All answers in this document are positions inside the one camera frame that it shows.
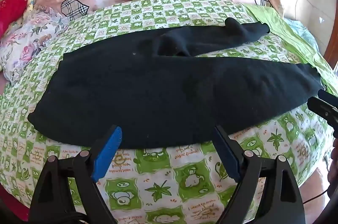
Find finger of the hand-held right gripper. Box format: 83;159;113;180
308;97;338;138
318;89;338;108

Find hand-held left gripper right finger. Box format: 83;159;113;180
214;125;307;224

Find plain green sheet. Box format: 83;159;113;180
244;3;338;98

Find black pants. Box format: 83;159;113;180
28;17;323;150

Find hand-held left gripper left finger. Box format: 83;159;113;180
29;125;123;224

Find red cloth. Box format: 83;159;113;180
0;0;41;38

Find pink bed sheet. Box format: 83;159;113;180
296;161;334;224

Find thin red cable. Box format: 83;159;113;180
302;186;331;205

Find light blue cloth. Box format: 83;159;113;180
285;18;330;55

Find green checkered printed blanket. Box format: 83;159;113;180
0;0;335;224

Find floral pillow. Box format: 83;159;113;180
0;6;70;82

